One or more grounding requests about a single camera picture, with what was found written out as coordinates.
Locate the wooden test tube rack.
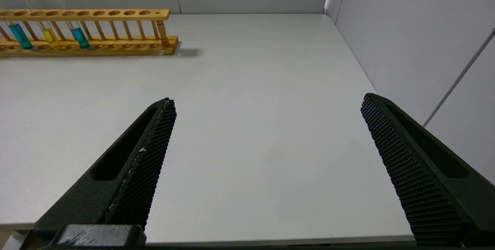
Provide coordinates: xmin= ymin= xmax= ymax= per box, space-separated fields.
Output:
xmin=0 ymin=9 xmax=179 ymax=57

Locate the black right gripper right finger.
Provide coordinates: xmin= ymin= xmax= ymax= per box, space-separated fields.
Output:
xmin=360 ymin=93 xmax=495 ymax=247

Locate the glass test tube blue pigment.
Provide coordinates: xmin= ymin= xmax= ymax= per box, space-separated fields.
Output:
xmin=43 ymin=0 xmax=91 ymax=49
xmin=6 ymin=0 xmax=34 ymax=50

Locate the glass test tube yellow pigment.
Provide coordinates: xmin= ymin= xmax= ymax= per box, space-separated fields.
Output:
xmin=27 ymin=0 xmax=61 ymax=49

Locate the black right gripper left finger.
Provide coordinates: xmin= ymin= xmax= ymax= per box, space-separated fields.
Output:
xmin=34 ymin=97 xmax=178 ymax=243

